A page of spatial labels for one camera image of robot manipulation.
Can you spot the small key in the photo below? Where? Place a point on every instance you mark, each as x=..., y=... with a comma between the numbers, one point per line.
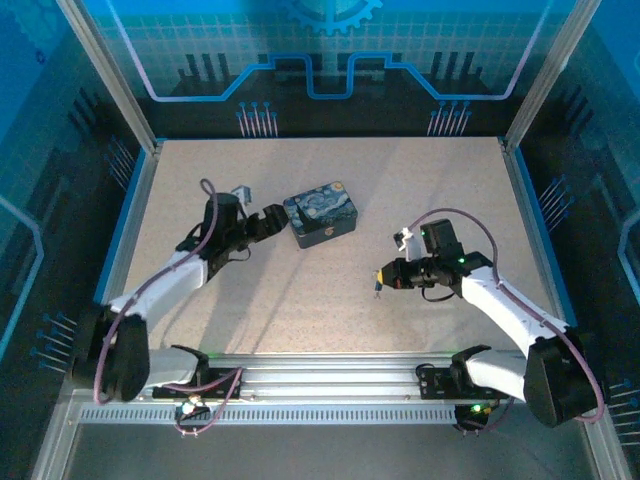
x=376, y=283

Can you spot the starry night print tin box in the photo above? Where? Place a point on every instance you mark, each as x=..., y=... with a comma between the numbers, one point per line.
x=320, y=210

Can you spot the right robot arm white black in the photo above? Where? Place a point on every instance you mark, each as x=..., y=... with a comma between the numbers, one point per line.
x=500, y=305

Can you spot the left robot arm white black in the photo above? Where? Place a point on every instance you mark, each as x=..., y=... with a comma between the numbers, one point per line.
x=170, y=285

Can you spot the blue table edge strip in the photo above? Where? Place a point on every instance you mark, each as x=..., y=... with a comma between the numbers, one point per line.
x=125, y=225
x=540, y=225

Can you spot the aluminium table side rail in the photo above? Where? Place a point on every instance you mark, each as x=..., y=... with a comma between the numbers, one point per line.
x=528, y=225
x=139, y=225

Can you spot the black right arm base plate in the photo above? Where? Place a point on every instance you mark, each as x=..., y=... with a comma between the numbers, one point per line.
x=430, y=385

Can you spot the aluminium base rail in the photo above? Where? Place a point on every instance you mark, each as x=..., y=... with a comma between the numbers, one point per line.
x=325, y=375

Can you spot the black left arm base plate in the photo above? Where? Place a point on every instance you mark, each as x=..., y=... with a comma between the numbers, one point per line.
x=225, y=390

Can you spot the aluminium frame post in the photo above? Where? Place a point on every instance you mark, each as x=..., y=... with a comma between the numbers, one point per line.
x=110, y=80
x=550, y=75

